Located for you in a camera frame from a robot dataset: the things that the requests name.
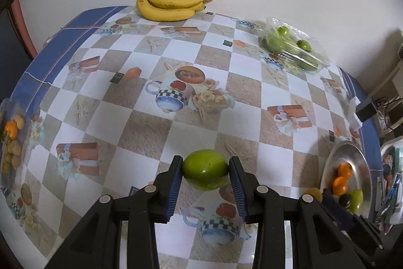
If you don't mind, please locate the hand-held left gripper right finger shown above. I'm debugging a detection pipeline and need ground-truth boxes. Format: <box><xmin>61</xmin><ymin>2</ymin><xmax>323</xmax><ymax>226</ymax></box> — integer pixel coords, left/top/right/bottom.
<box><xmin>228</xmin><ymin>156</ymin><xmax>367</xmax><ymax>269</ymax></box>

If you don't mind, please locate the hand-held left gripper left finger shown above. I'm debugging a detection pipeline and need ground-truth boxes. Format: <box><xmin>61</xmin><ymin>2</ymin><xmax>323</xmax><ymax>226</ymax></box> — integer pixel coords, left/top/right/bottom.
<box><xmin>44</xmin><ymin>155</ymin><xmax>184</xmax><ymax>269</ymax></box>

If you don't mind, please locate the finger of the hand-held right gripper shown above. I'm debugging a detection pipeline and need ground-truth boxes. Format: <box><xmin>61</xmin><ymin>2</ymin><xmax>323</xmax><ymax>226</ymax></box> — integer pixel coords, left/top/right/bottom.
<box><xmin>321</xmin><ymin>189</ymin><xmax>385</xmax><ymax>266</ymax></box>

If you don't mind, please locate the green oval fruit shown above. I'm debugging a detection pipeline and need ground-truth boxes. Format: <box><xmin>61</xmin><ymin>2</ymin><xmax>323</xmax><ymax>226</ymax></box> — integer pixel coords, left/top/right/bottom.
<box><xmin>348</xmin><ymin>189</ymin><xmax>364</xmax><ymax>212</ymax></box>
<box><xmin>183</xmin><ymin>149</ymin><xmax>230</xmax><ymax>192</ymax></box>

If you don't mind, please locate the orange fruit with stem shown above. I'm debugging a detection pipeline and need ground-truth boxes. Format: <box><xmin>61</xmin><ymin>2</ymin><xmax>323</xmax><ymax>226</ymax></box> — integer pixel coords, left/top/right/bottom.
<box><xmin>332</xmin><ymin>176</ymin><xmax>349</xmax><ymax>195</ymax></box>

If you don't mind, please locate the tan longan fruit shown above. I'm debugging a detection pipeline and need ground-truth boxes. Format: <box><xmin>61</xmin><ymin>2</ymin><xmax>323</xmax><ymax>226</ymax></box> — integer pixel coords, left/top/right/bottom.
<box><xmin>302</xmin><ymin>188</ymin><xmax>323</xmax><ymax>202</ymax></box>

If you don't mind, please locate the silver metal plate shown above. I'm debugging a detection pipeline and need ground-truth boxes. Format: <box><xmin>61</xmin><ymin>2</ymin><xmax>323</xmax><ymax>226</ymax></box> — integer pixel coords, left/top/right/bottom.
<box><xmin>319</xmin><ymin>140</ymin><xmax>373</xmax><ymax>222</ymax></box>

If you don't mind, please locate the pile of small green fruits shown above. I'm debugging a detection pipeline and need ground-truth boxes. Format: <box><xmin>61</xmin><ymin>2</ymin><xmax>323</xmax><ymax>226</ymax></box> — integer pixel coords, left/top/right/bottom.
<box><xmin>263</xmin><ymin>26</ymin><xmax>320</xmax><ymax>70</ymax></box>

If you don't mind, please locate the bundle of pens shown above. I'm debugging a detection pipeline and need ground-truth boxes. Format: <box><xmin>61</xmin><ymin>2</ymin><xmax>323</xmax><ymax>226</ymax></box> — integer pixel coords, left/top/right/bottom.
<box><xmin>376</xmin><ymin>174</ymin><xmax>402</xmax><ymax>222</ymax></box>

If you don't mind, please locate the white plastic basket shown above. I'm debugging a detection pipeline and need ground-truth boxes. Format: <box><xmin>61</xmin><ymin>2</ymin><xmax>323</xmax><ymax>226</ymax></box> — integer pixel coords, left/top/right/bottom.
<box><xmin>375</xmin><ymin>135</ymin><xmax>403</xmax><ymax>227</ymax></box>

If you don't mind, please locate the small black box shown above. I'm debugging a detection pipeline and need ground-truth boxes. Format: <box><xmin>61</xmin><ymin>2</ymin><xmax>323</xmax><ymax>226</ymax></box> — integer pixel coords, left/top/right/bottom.
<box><xmin>356</xmin><ymin>102</ymin><xmax>378</xmax><ymax>122</ymax></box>

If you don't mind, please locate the white shelf unit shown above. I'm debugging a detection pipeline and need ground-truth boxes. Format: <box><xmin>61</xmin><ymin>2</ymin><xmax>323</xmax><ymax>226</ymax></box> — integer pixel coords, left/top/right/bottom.
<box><xmin>368</xmin><ymin>29</ymin><xmax>403</xmax><ymax>137</ymax></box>

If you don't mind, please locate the clear plastic bag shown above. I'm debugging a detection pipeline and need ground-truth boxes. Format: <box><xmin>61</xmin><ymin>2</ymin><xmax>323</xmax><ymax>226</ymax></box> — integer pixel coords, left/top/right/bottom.
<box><xmin>0</xmin><ymin>97</ymin><xmax>43</xmax><ymax>191</ymax></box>

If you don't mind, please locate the clear plastic clamshell container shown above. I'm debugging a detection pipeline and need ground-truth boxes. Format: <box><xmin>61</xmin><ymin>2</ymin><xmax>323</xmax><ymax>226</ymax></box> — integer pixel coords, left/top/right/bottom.
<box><xmin>259</xmin><ymin>17</ymin><xmax>331</xmax><ymax>72</ymax></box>

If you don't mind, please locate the small mandarin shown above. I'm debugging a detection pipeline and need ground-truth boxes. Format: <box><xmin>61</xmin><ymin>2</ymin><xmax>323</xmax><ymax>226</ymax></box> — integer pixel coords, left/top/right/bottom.
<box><xmin>5</xmin><ymin>120</ymin><xmax>19</xmax><ymax>140</ymax></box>

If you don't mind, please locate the reddish brown board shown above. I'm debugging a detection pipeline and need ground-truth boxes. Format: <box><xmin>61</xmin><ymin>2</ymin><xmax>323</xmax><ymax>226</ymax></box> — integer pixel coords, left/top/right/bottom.
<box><xmin>10</xmin><ymin>0</ymin><xmax>38</xmax><ymax>60</ymax></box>

